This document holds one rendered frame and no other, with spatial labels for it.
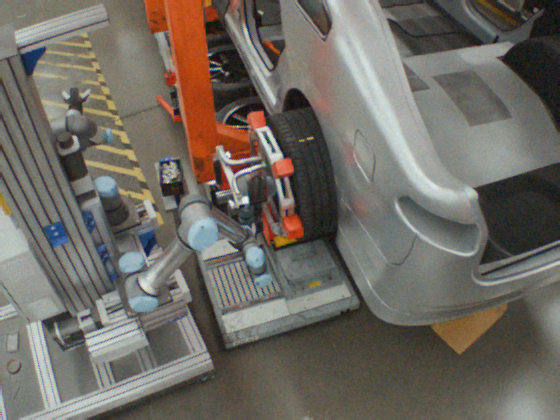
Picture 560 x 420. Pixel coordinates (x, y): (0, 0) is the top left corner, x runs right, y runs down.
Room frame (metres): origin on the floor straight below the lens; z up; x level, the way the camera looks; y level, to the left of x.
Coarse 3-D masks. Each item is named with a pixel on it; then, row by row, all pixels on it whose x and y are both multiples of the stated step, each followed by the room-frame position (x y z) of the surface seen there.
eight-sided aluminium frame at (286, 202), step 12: (252, 132) 2.08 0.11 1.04; (264, 132) 1.99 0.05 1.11; (252, 144) 2.12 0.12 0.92; (264, 144) 1.89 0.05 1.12; (276, 144) 1.89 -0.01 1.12; (252, 156) 2.12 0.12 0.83; (276, 156) 1.81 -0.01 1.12; (276, 180) 1.73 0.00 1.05; (288, 180) 1.73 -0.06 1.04; (288, 192) 1.69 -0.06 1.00; (264, 204) 1.97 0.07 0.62; (288, 204) 1.65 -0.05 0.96; (276, 216) 1.88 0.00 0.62; (276, 228) 1.74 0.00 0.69
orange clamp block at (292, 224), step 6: (288, 216) 1.65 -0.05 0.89; (294, 216) 1.65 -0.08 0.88; (288, 222) 1.61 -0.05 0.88; (294, 222) 1.61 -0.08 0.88; (300, 222) 1.61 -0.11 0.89; (288, 228) 1.58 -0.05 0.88; (294, 228) 1.57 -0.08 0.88; (300, 228) 1.58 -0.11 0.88; (288, 234) 1.56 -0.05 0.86; (294, 234) 1.57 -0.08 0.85; (300, 234) 1.58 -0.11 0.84
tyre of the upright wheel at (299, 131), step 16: (288, 112) 2.11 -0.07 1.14; (304, 112) 2.07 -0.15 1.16; (272, 128) 2.03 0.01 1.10; (288, 128) 1.94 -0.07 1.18; (304, 128) 1.93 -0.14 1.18; (320, 128) 1.93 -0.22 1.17; (288, 144) 1.84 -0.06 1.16; (304, 144) 1.84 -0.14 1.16; (320, 144) 1.85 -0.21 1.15; (304, 160) 1.78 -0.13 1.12; (320, 160) 1.78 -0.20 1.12; (304, 176) 1.71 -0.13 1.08; (320, 176) 1.72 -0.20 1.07; (304, 192) 1.67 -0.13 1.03; (320, 192) 1.68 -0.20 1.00; (304, 208) 1.63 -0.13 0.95; (320, 208) 1.65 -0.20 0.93; (336, 208) 1.67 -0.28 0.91; (304, 224) 1.62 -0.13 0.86; (320, 224) 1.64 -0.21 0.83; (336, 224) 1.68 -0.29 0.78
